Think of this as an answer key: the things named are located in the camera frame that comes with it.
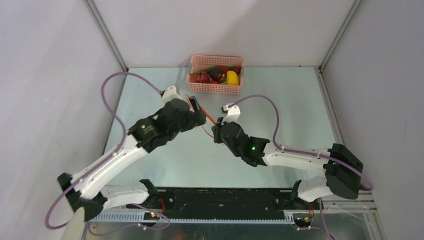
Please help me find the clear zip bag orange zipper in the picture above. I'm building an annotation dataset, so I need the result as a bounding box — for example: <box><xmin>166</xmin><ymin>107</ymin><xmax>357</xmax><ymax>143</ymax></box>
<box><xmin>185</xmin><ymin>94</ymin><xmax>216</xmax><ymax>138</ymax></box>

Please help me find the pink plastic basket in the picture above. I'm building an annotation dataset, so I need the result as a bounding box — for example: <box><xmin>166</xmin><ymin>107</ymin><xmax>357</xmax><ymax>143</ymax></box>
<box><xmin>186</xmin><ymin>54</ymin><xmax>244</xmax><ymax>95</ymax></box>

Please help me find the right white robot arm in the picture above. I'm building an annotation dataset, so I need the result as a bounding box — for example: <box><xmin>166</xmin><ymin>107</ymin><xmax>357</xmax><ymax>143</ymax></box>
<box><xmin>211</xmin><ymin>118</ymin><xmax>364</xmax><ymax>209</ymax></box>

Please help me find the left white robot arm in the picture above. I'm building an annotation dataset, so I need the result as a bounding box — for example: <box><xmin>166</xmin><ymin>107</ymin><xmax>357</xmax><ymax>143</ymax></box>
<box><xmin>57</xmin><ymin>96</ymin><xmax>207</xmax><ymax>222</ymax></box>

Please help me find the red grape bunch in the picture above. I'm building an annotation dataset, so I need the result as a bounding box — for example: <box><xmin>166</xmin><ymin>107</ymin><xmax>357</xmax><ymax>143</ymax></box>
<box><xmin>189</xmin><ymin>71</ymin><xmax>211</xmax><ymax>84</ymax></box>

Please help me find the yellow mango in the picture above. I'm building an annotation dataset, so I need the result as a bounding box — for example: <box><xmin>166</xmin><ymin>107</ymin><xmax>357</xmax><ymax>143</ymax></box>
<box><xmin>225</xmin><ymin>70</ymin><xmax>240</xmax><ymax>86</ymax></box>

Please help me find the red strawberry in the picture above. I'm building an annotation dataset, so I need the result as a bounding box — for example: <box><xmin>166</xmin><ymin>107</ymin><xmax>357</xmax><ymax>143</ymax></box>
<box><xmin>230</xmin><ymin>65</ymin><xmax>242</xmax><ymax>75</ymax></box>

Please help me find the left green circuit board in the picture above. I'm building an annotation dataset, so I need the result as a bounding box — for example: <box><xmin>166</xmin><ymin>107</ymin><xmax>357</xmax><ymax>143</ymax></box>
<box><xmin>143</xmin><ymin>212</ymin><xmax>162</xmax><ymax>221</ymax></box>

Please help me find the green circuit board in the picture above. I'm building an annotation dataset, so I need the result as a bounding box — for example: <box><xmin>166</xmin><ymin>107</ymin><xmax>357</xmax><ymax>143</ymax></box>
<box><xmin>143</xmin><ymin>212</ymin><xmax>162</xmax><ymax>221</ymax></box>
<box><xmin>293</xmin><ymin>217</ymin><xmax>313</xmax><ymax>229</ymax></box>

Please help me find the right green circuit board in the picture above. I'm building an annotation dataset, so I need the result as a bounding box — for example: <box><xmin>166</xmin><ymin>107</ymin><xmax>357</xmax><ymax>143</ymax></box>
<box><xmin>293</xmin><ymin>217</ymin><xmax>313</xmax><ymax>229</ymax></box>

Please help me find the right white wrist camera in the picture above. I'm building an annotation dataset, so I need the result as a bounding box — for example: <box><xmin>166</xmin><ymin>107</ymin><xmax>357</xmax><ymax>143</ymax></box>
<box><xmin>221</xmin><ymin>104</ymin><xmax>241</xmax><ymax>123</ymax></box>

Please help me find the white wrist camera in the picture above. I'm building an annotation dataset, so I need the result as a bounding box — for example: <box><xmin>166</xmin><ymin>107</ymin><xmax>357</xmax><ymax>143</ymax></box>
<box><xmin>221</xmin><ymin>104</ymin><xmax>241</xmax><ymax>123</ymax></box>
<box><xmin>160</xmin><ymin>85</ymin><xmax>182</xmax><ymax>104</ymax></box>

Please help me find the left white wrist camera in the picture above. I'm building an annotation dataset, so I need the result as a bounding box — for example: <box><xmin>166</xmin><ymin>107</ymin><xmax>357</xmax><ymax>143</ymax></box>
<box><xmin>160</xmin><ymin>85</ymin><xmax>182</xmax><ymax>104</ymax></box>

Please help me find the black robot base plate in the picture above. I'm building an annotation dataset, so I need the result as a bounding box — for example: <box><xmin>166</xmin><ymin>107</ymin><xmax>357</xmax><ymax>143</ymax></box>
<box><xmin>141</xmin><ymin>187</ymin><xmax>319</xmax><ymax>220</ymax></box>

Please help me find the grey slotted cable duct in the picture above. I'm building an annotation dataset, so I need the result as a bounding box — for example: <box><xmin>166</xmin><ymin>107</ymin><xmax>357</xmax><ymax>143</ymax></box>
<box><xmin>91</xmin><ymin>211</ymin><xmax>294</xmax><ymax>224</ymax></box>

